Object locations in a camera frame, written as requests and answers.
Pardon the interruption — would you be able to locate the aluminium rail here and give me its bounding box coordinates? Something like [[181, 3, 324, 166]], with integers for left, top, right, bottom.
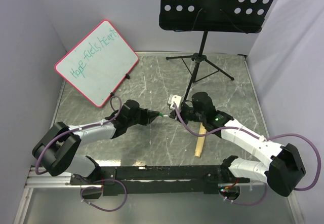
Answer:
[[25, 166, 71, 188]]

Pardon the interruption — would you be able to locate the black music stand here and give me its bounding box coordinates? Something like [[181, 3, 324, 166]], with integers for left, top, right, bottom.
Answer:
[[158, 0, 284, 103]]

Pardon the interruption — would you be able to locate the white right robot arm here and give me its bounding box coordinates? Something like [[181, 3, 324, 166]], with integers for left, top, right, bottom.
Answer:
[[168, 92, 306, 197]]

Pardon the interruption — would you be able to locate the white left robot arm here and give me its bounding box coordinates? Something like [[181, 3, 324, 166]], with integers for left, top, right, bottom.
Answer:
[[32, 100, 161, 184]]

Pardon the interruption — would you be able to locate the pink framed whiteboard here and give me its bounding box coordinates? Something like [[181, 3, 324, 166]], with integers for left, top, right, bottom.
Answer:
[[55, 20, 139, 107]]

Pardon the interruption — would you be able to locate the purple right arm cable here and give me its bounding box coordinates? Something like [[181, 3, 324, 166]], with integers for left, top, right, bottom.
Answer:
[[173, 101, 320, 206]]

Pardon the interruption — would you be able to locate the beige toy microphone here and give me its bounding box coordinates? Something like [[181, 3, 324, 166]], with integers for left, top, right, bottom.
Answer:
[[194, 124, 207, 158]]

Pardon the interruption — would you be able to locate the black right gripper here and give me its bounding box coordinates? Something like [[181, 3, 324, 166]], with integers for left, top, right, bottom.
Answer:
[[169, 103, 205, 126]]

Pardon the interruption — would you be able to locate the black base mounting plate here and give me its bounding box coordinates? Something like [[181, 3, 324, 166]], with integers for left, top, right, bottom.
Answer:
[[70, 165, 250, 196]]

